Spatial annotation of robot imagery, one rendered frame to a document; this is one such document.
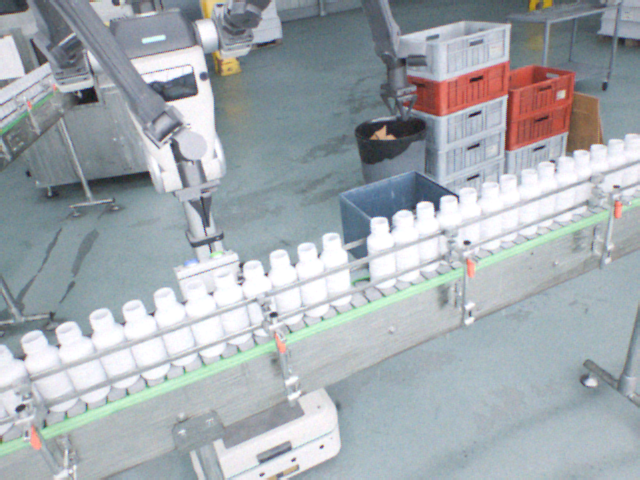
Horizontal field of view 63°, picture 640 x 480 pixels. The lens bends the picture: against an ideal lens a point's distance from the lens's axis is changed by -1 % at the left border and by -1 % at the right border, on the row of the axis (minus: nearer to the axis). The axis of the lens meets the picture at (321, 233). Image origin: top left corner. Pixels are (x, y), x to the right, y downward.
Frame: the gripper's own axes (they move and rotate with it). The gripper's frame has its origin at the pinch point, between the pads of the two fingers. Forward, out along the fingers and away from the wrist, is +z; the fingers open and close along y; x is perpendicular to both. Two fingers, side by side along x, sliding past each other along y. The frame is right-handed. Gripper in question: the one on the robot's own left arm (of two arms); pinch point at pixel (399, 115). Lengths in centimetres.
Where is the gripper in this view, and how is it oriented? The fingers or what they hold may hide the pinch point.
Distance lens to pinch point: 162.5
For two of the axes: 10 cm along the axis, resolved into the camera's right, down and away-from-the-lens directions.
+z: 1.4, 8.6, 5.0
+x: -9.0, 3.2, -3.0
